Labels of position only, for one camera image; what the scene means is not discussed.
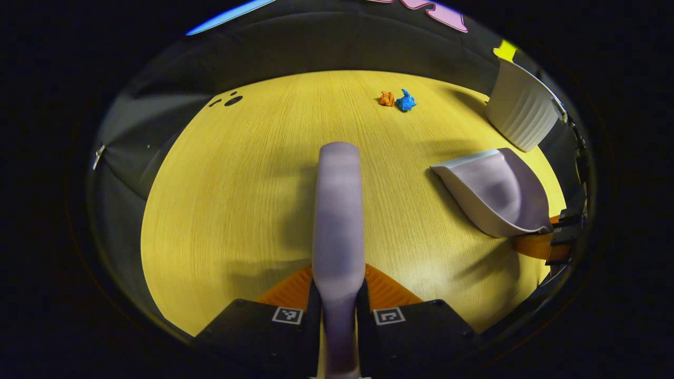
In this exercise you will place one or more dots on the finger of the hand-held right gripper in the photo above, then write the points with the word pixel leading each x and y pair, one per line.
pixel 537 246
pixel 571 217

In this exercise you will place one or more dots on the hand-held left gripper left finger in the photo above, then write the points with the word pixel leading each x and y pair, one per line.
pixel 263 337

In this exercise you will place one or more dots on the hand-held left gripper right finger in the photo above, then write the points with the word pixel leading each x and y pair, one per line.
pixel 410 337

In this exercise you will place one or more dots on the pale purple dustpan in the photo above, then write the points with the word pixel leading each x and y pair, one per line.
pixel 495 195

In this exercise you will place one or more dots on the grey ribbed garbage bin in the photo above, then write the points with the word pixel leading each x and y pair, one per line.
pixel 518 110

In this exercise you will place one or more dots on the pale purple small broom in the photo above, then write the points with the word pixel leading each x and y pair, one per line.
pixel 339 210

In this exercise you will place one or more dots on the blue paper scrap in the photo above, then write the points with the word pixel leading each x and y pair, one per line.
pixel 405 101

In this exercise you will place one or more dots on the orange paper scrap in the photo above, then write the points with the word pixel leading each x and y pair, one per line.
pixel 386 99

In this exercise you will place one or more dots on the wooden desktop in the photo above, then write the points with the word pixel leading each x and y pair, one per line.
pixel 237 210

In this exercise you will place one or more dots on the silver binder clip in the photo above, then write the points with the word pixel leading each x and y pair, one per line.
pixel 558 109
pixel 99 157

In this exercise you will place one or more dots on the black backdrop cloth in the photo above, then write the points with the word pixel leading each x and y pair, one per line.
pixel 316 47

